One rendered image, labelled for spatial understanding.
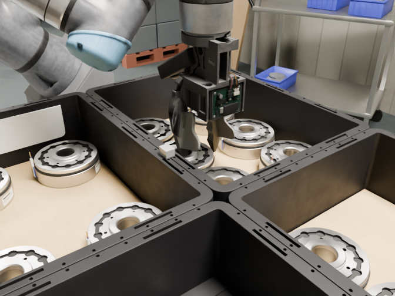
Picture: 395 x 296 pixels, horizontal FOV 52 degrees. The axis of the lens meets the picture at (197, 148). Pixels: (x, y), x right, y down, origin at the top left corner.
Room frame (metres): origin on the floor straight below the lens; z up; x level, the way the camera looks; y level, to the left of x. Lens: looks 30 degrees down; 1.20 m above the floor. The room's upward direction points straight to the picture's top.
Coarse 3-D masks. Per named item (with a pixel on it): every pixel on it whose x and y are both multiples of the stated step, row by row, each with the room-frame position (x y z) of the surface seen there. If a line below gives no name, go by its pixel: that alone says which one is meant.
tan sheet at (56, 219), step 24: (24, 168) 0.58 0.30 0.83; (24, 192) 0.51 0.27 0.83; (48, 192) 0.51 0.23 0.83; (72, 192) 0.51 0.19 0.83; (96, 192) 0.51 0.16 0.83; (120, 192) 0.51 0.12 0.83; (0, 216) 0.45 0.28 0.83; (24, 216) 0.45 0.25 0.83; (48, 216) 0.45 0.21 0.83; (72, 216) 0.45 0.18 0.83; (0, 240) 0.40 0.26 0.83; (24, 240) 0.40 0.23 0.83; (48, 240) 0.40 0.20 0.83; (72, 240) 0.40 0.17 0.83
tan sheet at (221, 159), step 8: (168, 120) 0.77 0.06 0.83; (200, 136) 0.70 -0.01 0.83; (208, 144) 0.66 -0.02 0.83; (216, 152) 0.63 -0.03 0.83; (216, 160) 0.61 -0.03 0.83; (224, 160) 0.61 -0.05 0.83; (232, 160) 0.61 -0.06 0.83; (240, 160) 0.61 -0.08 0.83; (248, 160) 0.61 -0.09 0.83; (256, 160) 0.61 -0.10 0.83; (240, 168) 0.58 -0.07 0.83; (248, 168) 0.58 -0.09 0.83; (256, 168) 0.58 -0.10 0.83
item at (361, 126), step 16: (128, 80) 0.74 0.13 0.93; (144, 80) 0.75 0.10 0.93; (256, 80) 0.74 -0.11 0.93; (96, 96) 0.66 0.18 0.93; (288, 96) 0.66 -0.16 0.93; (112, 112) 0.59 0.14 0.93; (336, 112) 0.59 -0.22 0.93; (368, 128) 0.54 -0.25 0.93; (160, 144) 0.48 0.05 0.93; (320, 144) 0.48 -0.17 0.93; (176, 160) 0.44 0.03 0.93; (288, 160) 0.44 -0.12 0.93; (208, 176) 0.41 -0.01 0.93; (256, 176) 0.41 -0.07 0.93; (224, 192) 0.37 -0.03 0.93
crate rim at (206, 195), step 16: (64, 96) 0.66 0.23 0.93; (80, 96) 0.66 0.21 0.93; (0, 112) 0.59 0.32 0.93; (96, 112) 0.60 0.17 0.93; (128, 128) 0.53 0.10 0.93; (144, 144) 0.48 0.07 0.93; (160, 160) 0.44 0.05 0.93; (176, 176) 0.41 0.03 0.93; (192, 176) 0.41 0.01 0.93; (208, 192) 0.37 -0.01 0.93; (176, 208) 0.34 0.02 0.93; (192, 208) 0.34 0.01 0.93; (144, 224) 0.32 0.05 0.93; (112, 240) 0.29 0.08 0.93; (64, 256) 0.27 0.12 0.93; (80, 256) 0.27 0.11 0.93; (32, 272) 0.25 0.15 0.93; (48, 272) 0.25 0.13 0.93; (0, 288) 0.24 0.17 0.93; (16, 288) 0.24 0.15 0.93
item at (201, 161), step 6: (174, 144) 0.61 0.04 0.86; (204, 144) 0.61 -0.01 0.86; (204, 150) 0.59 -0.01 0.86; (210, 150) 0.59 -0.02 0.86; (198, 156) 0.57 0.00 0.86; (204, 156) 0.57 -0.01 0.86; (210, 156) 0.57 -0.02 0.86; (192, 162) 0.55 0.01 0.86; (198, 162) 0.55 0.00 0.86; (204, 162) 0.55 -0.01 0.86; (210, 162) 0.55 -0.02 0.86; (204, 168) 0.54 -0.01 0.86
